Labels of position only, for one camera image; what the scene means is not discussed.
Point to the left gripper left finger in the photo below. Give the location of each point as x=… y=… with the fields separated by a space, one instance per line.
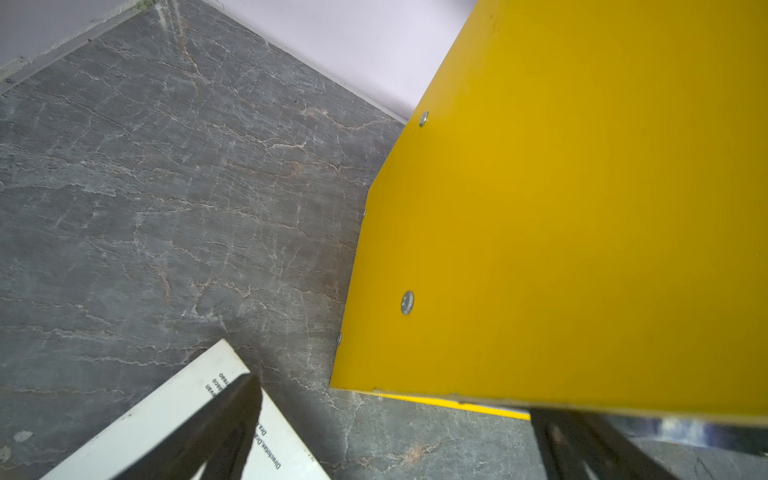
x=214 y=443

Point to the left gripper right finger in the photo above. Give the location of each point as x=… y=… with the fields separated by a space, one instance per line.
x=575 y=445

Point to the white book black lettering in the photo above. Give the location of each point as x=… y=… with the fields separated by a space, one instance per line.
x=277 y=451

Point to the dark book white characters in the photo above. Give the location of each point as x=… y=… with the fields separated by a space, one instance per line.
x=693 y=432

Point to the yellow shelf with coloured boards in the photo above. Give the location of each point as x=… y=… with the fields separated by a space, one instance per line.
x=575 y=216

